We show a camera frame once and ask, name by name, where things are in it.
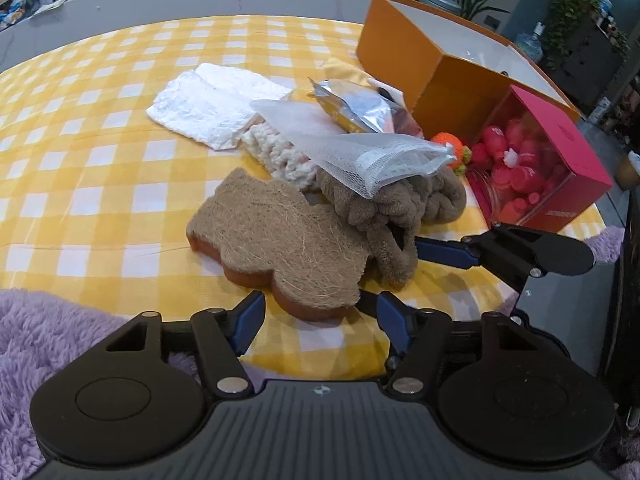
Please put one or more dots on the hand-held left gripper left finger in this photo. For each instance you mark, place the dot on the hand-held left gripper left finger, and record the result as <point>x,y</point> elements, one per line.
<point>247,317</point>

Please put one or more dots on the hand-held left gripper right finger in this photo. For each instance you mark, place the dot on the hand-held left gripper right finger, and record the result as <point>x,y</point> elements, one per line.
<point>392,317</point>

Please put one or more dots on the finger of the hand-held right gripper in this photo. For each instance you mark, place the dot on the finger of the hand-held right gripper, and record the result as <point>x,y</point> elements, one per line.
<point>440,252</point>
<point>369,302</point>

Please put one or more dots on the brown plush towel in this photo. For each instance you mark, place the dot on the brown plush towel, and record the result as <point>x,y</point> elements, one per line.
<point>440,200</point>

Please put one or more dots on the toast-shaped loofah sponge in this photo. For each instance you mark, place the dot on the toast-shaped loofah sponge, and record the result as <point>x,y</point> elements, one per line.
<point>270,230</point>

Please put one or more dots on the pink and white crochet cloth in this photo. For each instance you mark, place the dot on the pink and white crochet cloth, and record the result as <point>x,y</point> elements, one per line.
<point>275,155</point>

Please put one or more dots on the orange cardboard box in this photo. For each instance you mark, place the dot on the orange cardboard box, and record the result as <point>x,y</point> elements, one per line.
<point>390,45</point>

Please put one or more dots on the white crinkled towel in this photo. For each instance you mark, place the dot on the white crinkled towel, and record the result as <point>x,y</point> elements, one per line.
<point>200,105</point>

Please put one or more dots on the white mesh bag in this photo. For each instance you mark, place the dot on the white mesh bag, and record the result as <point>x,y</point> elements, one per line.
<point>350,155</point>

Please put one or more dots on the pink plastic packet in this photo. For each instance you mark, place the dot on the pink plastic packet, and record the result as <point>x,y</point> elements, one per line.
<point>402,120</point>

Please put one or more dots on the pink box with clear window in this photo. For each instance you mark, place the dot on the pink box with clear window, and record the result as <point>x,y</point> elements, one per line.
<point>560,130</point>

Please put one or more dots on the silver foil packet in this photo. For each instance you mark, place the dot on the silver foil packet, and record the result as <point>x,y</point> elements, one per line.
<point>360,105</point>

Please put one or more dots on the yellow packet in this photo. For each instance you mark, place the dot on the yellow packet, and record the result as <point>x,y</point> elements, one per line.
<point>340,70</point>

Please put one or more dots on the yellow checkered tablecloth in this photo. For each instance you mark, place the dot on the yellow checkered tablecloth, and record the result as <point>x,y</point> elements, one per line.
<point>100,160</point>

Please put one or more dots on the purple fluffy blanket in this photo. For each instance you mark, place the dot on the purple fluffy blanket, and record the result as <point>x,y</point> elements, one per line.
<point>30,340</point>

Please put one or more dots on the blue water jug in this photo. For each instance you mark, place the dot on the blue water jug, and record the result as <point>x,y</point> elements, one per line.
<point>530,45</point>

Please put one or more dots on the dark cabinet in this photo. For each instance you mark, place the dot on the dark cabinet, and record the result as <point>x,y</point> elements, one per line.
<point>595,60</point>

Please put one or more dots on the leafy green plant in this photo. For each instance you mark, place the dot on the leafy green plant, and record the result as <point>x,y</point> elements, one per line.
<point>570,10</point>

